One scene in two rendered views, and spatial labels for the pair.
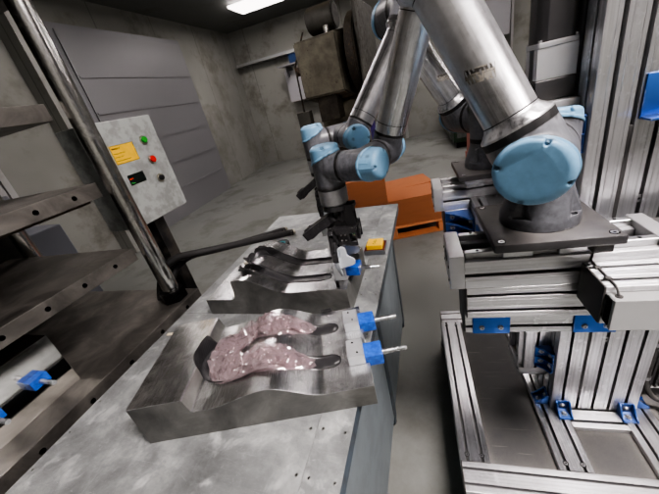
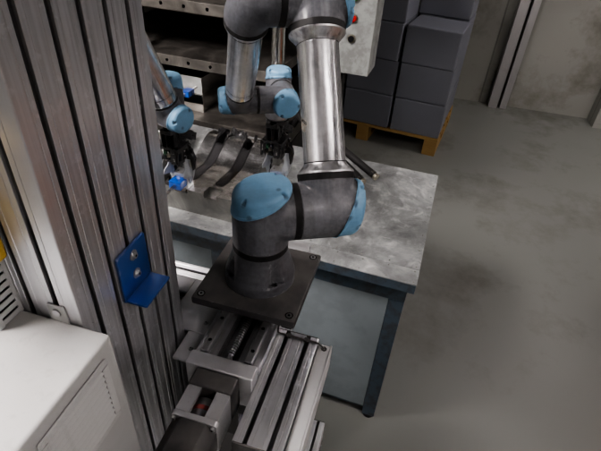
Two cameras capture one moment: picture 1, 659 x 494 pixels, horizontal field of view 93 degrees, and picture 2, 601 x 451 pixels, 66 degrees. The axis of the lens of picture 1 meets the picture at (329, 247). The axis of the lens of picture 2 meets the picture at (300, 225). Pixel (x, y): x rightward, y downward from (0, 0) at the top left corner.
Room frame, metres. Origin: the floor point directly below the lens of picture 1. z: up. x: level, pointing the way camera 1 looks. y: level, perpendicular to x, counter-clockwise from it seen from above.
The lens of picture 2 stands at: (1.08, -1.39, 1.74)
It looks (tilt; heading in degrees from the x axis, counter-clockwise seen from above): 36 degrees down; 85
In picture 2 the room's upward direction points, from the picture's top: 4 degrees clockwise
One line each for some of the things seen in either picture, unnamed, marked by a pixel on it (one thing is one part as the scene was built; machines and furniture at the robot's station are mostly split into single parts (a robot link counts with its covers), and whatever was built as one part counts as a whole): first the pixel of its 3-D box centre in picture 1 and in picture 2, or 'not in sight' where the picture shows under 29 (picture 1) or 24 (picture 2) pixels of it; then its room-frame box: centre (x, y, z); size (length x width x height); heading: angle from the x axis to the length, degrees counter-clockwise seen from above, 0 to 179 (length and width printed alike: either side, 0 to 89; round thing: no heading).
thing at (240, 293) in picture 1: (285, 273); (230, 164); (0.94, 0.17, 0.87); 0.50 x 0.26 x 0.14; 69
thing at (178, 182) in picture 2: (357, 267); (176, 184); (0.79, -0.06, 0.92); 0.13 x 0.05 x 0.05; 68
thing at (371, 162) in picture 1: (365, 163); not in sight; (0.74, -0.13, 1.22); 0.11 x 0.11 x 0.08; 49
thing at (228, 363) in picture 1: (259, 343); not in sight; (0.59, 0.22, 0.90); 0.26 x 0.18 x 0.08; 86
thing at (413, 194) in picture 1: (383, 197); not in sight; (3.05, -0.67, 0.32); 1.15 x 0.92 x 0.64; 73
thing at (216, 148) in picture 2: (284, 263); (224, 154); (0.93, 0.16, 0.92); 0.35 x 0.16 x 0.09; 69
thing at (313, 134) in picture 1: (314, 141); (278, 86); (1.11, -0.04, 1.25); 0.09 x 0.08 x 0.11; 99
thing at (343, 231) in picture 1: (341, 222); (174, 142); (0.79, -0.05, 1.06); 0.09 x 0.08 x 0.12; 69
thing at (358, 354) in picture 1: (378, 352); not in sight; (0.51, -0.05, 0.86); 0.13 x 0.05 x 0.05; 86
